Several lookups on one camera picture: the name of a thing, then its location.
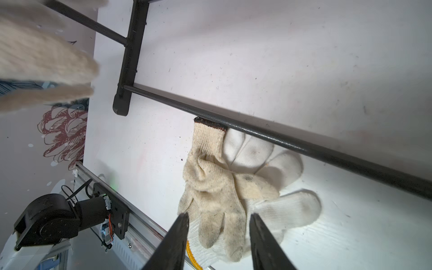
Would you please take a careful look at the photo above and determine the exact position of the black clothes rack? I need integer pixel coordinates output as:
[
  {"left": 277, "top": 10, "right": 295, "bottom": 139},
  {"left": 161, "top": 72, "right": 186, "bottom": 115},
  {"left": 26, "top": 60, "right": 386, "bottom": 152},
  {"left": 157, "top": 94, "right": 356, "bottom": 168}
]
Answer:
[{"left": 45, "top": 1, "right": 432, "bottom": 200}]

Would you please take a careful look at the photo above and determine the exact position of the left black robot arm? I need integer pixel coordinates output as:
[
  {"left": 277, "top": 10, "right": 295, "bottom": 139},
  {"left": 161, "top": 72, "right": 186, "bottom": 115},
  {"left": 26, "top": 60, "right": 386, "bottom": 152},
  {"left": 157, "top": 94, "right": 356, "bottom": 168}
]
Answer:
[{"left": 1, "top": 180, "right": 131, "bottom": 270}]

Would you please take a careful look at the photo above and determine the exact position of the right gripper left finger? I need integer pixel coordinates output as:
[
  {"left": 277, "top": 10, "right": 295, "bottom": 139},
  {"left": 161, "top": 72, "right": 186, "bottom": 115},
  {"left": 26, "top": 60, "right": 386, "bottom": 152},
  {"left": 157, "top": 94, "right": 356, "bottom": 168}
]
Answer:
[{"left": 142, "top": 213, "right": 189, "bottom": 270}]

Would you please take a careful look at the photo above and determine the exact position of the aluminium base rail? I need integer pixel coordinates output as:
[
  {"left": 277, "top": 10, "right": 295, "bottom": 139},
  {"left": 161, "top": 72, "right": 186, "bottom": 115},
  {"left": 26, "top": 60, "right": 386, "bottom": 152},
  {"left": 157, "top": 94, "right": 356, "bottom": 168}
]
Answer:
[{"left": 70, "top": 160, "right": 217, "bottom": 270}]

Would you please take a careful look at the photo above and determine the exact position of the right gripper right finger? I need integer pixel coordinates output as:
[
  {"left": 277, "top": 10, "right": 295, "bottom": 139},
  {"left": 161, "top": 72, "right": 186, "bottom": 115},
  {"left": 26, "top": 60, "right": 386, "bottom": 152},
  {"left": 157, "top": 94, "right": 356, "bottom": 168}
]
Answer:
[{"left": 249, "top": 213, "right": 297, "bottom": 270}]

